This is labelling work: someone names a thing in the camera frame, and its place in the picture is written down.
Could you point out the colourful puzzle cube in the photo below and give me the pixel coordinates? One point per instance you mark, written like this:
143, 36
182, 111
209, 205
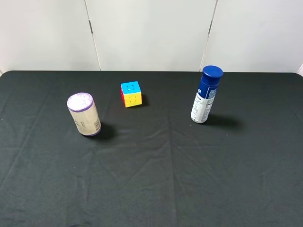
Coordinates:
131, 94

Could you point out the beige can with purple lid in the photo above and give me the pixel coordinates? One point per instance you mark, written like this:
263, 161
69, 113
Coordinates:
84, 113

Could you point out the black tablecloth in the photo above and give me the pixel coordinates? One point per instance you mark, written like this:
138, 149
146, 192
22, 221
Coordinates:
151, 165

